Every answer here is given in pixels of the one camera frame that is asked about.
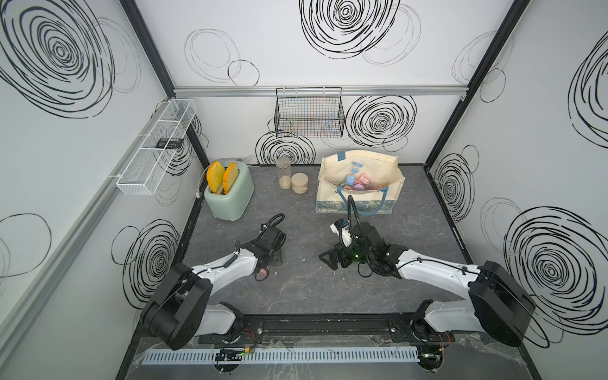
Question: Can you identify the white wire shelf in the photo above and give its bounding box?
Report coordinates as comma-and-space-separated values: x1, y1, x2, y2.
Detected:
117, 98, 196, 196

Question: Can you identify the cream canvas tote bag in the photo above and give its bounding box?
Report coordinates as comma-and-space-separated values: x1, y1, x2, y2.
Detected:
315, 150, 405, 215

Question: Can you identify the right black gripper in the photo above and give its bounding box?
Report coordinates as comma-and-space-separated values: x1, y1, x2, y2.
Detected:
317, 239, 374, 271

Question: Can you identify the pink hourglass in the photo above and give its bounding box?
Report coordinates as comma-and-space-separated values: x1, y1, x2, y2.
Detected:
256, 269, 269, 280
356, 173, 381, 191

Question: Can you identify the left yellow toast slice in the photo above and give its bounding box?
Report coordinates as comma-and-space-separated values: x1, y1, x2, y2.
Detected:
206, 161, 226, 194

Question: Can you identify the black corrugated cable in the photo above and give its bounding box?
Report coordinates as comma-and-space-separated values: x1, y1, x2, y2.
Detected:
345, 194, 381, 279

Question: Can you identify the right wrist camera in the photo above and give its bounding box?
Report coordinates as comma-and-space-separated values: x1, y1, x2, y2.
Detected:
330, 218, 352, 250

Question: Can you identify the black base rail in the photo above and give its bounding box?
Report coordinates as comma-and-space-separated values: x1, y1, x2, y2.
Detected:
135, 312, 516, 343

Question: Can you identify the black wire basket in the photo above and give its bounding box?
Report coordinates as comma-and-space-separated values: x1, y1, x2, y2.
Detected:
273, 86, 346, 139

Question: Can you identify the yellow toast slice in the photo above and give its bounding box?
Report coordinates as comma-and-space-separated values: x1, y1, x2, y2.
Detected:
223, 162, 239, 195
206, 161, 226, 194

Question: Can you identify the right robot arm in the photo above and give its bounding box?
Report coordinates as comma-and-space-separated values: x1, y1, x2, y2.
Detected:
319, 218, 536, 347

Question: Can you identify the white slotted cable duct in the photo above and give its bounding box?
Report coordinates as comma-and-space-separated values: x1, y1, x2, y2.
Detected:
142, 347, 420, 365

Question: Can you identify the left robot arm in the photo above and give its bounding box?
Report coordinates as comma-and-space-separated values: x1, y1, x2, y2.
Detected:
140, 225, 287, 351

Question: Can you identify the right yellow toast slice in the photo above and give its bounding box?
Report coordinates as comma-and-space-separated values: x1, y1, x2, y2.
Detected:
223, 162, 239, 195

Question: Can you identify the blue hourglass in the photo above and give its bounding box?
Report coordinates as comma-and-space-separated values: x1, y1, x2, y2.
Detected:
345, 161, 363, 187

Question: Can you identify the mint green toaster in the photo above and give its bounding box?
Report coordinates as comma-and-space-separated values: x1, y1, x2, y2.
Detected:
204, 160, 254, 222

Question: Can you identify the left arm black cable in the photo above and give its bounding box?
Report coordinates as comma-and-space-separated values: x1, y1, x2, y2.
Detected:
258, 213, 287, 238

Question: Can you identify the tall glass jar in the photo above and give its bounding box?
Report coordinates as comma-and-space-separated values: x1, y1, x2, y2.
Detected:
275, 157, 291, 190

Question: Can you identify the black item in shelf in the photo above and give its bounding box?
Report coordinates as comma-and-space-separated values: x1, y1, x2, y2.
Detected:
155, 138, 184, 150

